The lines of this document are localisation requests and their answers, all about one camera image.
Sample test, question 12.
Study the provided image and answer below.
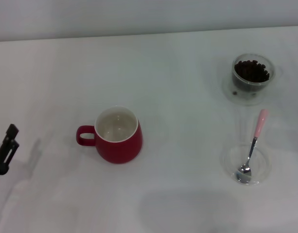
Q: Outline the red ceramic mug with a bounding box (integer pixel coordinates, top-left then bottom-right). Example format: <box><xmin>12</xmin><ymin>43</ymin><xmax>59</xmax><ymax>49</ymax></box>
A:
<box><xmin>76</xmin><ymin>105</ymin><xmax>143</xmax><ymax>165</ymax></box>

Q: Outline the pink handled steel spoon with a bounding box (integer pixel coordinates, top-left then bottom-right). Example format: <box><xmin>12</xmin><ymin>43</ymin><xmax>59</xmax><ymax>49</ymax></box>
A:
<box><xmin>236</xmin><ymin>108</ymin><xmax>270</xmax><ymax>184</ymax></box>

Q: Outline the coffee beans pile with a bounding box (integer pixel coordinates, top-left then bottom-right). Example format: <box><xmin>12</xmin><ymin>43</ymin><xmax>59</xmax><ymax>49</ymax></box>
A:
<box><xmin>232</xmin><ymin>59</ymin><xmax>271</xmax><ymax>93</ymax></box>

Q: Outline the clear glass cup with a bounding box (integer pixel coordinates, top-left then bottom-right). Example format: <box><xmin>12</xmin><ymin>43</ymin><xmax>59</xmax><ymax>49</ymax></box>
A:
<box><xmin>231</xmin><ymin>53</ymin><xmax>284</xmax><ymax>94</ymax></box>

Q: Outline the clear glass saucer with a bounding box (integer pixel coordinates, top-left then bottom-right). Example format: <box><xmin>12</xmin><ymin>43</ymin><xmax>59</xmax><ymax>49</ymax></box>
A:
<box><xmin>222</xmin><ymin>70</ymin><xmax>271</xmax><ymax>106</ymax></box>

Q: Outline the clear glass dish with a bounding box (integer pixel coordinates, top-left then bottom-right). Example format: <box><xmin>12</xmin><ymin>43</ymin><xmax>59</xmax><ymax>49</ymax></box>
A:
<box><xmin>220</xmin><ymin>143</ymin><xmax>272</xmax><ymax>187</ymax></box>

